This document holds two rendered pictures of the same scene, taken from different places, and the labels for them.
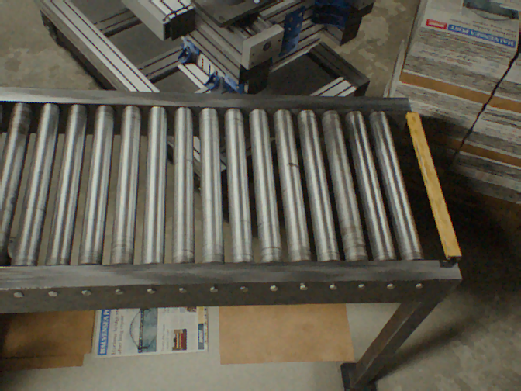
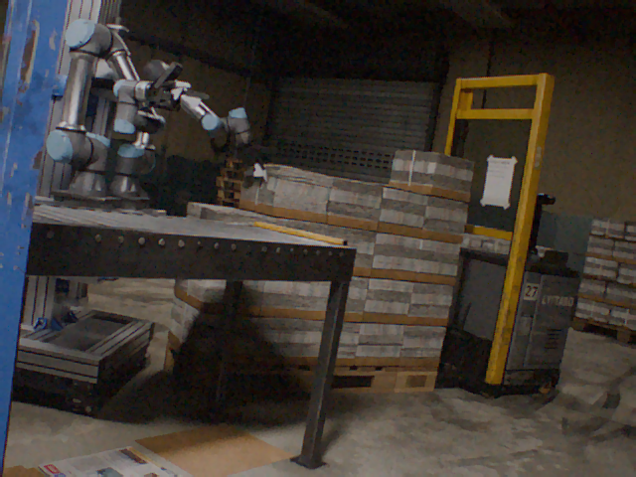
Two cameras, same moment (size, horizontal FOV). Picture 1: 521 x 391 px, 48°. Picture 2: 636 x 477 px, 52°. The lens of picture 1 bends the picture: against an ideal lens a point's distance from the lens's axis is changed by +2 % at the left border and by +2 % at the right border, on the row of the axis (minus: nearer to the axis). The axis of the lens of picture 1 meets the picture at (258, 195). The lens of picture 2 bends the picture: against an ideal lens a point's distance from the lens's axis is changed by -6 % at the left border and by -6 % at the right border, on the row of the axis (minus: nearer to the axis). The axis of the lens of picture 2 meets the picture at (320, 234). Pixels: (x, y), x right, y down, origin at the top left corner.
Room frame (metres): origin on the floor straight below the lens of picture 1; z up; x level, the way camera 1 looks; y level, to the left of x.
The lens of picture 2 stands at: (-1.11, 1.18, 0.95)
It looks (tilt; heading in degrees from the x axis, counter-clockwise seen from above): 3 degrees down; 320
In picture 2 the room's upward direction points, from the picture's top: 10 degrees clockwise
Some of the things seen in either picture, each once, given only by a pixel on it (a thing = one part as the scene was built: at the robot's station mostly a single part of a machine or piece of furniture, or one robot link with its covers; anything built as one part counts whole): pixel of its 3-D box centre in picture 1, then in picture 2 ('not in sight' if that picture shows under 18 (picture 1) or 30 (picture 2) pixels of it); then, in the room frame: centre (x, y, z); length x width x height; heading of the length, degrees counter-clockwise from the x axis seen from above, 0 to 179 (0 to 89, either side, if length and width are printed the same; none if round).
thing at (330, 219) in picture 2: not in sight; (333, 218); (1.54, -1.12, 0.86); 0.38 x 0.29 x 0.04; 172
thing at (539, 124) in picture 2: not in sight; (520, 229); (1.07, -2.08, 0.97); 0.09 x 0.09 x 1.75; 82
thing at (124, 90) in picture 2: not in sight; (130, 91); (1.18, 0.22, 1.21); 0.11 x 0.08 x 0.09; 24
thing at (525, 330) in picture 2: not in sight; (503, 318); (1.34, -2.50, 0.40); 0.69 x 0.55 x 0.80; 172
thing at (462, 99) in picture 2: not in sight; (443, 216); (1.72, -2.18, 0.97); 0.09 x 0.09 x 1.75; 82
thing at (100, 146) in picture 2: not in sight; (92, 151); (1.47, 0.21, 0.98); 0.13 x 0.12 x 0.14; 114
